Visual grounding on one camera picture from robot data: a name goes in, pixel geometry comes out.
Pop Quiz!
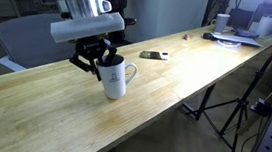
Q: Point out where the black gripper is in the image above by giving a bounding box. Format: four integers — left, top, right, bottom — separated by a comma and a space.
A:
66, 34, 118, 84

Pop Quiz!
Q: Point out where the white ceramic mug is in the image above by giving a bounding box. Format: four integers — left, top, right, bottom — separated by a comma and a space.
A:
93, 52, 140, 103

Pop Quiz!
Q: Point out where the smartphone with white case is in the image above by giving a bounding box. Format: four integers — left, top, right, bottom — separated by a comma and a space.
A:
139, 49, 171, 62

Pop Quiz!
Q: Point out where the grey office chair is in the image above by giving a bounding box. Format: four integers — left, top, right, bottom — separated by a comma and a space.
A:
0, 7, 83, 78

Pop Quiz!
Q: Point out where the small orange object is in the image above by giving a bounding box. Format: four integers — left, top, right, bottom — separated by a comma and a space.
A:
183, 33, 195, 41

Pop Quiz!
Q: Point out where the black computer mouse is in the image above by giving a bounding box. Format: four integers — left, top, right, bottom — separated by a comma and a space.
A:
202, 31, 215, 41

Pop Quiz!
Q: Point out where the white cup far end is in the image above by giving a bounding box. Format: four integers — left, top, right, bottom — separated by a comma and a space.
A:
212, 12, 231, 37

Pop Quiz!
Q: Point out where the white round disc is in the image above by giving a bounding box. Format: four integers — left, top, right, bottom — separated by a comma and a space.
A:
216, 39, 243, 51

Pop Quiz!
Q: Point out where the black chair back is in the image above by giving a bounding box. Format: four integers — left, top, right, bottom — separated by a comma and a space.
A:
225, 6, 255, 31

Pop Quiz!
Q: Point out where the blue crumpled item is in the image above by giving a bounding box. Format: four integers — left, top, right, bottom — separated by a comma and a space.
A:
230, 27, 260, 40

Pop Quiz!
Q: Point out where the black clamp block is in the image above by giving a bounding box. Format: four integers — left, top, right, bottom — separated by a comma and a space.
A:
248, 96, 272, 117

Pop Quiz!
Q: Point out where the black pedestal column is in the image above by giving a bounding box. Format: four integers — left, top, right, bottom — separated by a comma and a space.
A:
107, 27, 129, 49

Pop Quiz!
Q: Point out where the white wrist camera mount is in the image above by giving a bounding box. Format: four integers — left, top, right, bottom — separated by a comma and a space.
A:
48, 6, 127, 51

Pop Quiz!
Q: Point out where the black camera tripod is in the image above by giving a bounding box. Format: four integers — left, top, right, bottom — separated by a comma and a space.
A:
182, 5, 272, 152

